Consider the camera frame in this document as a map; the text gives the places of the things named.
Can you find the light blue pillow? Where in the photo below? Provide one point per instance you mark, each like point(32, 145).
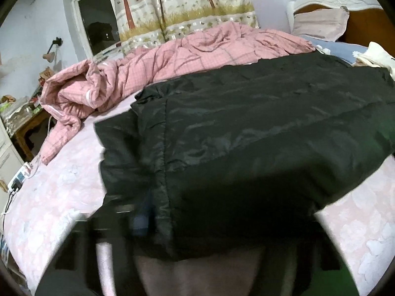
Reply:
point(339, 51)

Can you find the white power strip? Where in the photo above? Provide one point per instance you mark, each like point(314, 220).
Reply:
point(18, 180)

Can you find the pale pink pillow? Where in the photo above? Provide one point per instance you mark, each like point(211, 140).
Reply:
point(317, 24)

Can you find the white and wooden headboard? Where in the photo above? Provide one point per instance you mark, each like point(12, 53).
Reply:
point(367, 27)

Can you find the black padded jacket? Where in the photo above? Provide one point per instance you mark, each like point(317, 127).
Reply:
point(247, 129)

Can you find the white framed window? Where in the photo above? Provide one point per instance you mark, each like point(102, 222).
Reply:
point(95, 9)

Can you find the white folded clothing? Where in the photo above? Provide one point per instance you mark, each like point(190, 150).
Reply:
point(376, 57)

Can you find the wall lamp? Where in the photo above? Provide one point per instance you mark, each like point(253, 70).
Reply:
point(49, 56)

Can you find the bed with pink floral sheet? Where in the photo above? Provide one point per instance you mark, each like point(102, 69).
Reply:
point(61, 197)

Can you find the white cabinet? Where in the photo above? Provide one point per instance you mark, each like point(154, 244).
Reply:
point(7, 157)

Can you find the tree print curtain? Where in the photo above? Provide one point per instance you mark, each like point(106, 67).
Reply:
point(185, 6)

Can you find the wooden desk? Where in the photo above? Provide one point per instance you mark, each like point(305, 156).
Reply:
point(31, 126)

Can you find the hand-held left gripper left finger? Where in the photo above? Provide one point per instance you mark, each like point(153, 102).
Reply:
point(140, 222)

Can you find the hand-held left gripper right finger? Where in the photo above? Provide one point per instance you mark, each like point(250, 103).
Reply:
point(296, 268)

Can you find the pink checked quilt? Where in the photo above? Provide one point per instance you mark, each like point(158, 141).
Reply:
point(185, 52)

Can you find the desk clutter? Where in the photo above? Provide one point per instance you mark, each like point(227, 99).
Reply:
point(18, 104)

